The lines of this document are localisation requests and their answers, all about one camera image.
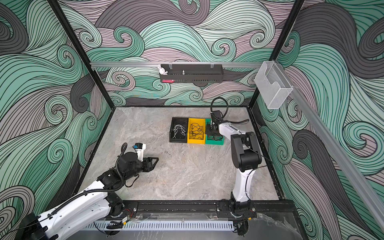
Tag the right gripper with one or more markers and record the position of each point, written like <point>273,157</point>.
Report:
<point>208,130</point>

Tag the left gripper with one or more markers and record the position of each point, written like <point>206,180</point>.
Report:
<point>148,164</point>

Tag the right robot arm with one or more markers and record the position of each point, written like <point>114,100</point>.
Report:
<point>245,152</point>

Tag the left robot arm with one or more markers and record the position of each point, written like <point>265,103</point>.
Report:
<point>97,201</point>

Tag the green plastic bin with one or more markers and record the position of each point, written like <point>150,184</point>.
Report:
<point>214,141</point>

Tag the yellow plastic bin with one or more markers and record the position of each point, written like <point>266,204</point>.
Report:
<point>196,131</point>

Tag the black plastic bin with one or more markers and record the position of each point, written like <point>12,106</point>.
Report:
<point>179,130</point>

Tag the white rabbit figurine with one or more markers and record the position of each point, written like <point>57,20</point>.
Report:
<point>162,71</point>

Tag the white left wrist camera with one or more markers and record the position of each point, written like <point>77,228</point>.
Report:
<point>139,149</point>

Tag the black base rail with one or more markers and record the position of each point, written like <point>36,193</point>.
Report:
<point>216,208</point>

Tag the black wall shelf tray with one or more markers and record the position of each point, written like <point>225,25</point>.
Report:
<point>196,74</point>

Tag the clear acrylic wall holder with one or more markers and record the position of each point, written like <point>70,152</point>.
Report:
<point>273,84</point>

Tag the white slotted cable duct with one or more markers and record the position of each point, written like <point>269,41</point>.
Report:
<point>185,225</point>

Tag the aluminium wall rail back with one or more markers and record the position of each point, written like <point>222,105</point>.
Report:
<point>134,64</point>

